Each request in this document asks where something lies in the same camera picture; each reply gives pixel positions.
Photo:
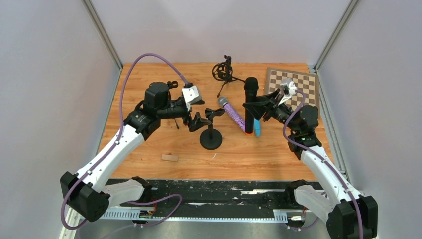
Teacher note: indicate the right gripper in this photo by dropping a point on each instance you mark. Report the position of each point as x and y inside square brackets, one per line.
[268, 108]

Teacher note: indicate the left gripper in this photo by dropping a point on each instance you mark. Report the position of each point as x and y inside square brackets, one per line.
[190, 117]

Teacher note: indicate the black microphone orange end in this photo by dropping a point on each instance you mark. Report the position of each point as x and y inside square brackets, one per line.
[251, 87]

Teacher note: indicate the black round-base mic stand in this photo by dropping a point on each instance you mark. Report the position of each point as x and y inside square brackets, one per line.
[211, 138]

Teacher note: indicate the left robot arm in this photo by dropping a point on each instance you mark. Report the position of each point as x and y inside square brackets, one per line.
[86, 190]

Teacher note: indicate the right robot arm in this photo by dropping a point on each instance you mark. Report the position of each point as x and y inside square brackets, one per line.
[346, 212]

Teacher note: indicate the black tripod clip mic stand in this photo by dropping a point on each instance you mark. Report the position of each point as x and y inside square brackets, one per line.
[171, 85]

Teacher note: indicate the blue microphone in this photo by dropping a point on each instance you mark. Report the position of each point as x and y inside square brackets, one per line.
[257, 128]

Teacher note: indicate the purple glitter microphone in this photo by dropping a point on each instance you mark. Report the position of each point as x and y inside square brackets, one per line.
[232, 112]

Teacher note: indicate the wooden chessboard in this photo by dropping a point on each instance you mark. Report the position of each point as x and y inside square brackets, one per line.
[305, 82]

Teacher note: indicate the small wooden block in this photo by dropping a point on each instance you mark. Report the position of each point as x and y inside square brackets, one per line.
[170, 158]

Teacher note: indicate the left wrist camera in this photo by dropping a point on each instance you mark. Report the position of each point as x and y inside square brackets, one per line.
[190, 92]

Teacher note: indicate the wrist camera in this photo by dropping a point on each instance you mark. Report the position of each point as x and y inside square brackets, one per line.
[288, 87]
[190, 92]

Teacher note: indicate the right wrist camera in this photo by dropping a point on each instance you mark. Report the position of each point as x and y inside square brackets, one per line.
[288, 87]

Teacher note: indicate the black tripod shock-mount stand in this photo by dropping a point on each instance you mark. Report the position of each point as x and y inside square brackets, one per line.
[223, 72]

